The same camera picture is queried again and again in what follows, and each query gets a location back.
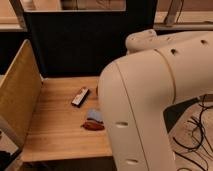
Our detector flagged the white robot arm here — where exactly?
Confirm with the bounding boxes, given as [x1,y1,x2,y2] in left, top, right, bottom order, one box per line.
[98,29,213,171]

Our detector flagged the black back panel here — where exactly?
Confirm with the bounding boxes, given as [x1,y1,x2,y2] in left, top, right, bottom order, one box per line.
[24,0,157,77]

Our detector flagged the wooden side panel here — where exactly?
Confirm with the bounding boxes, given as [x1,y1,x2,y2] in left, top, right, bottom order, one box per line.
[0,39,42,147]

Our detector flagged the black floor cables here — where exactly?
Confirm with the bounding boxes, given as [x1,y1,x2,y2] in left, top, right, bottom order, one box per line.
[172,95,213,171]

